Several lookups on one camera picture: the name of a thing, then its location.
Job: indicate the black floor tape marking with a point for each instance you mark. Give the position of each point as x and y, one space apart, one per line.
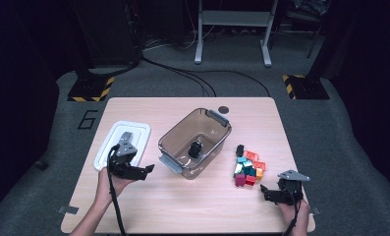
83 119

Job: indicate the transparent brown storage box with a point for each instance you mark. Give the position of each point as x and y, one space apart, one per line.
182 131

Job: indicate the dark curtain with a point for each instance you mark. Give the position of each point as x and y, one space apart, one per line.
372 82
12 98

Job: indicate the black yellow striped stand base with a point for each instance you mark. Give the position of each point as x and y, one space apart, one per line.
87 88
308 88

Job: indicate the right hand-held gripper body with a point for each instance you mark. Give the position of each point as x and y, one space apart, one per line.
290 191

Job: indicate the person's right hand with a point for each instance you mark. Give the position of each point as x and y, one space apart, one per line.
302 216

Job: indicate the yellow toy block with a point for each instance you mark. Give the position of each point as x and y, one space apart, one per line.
259 173

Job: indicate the white metal stand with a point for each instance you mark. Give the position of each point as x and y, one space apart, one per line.
235 18

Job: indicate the purple toy block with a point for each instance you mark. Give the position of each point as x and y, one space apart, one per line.
240 180

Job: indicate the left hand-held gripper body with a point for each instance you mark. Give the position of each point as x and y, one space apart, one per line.
123 160

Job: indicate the black toy block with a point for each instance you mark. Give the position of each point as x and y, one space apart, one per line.
240 150
194 149

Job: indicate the blue toy block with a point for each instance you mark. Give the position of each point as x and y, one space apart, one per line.
249 171

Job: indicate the person's left hand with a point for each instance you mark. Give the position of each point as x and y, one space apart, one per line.
104 190

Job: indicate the light teal toy block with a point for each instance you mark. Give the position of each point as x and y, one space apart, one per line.
247 163

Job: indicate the grey tape strip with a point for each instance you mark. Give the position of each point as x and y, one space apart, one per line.
68 210
315 210

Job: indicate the dark cluttered cart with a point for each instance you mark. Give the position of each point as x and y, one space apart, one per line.
308 13

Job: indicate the black equipment rack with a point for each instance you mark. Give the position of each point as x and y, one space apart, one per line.
110 32

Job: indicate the salmon pink toy block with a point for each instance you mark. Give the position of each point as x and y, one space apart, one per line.
260 165

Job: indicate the small black floor object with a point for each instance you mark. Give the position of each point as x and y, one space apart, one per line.
41 165

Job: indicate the dark round table grommet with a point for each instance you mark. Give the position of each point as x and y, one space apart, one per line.
223 109

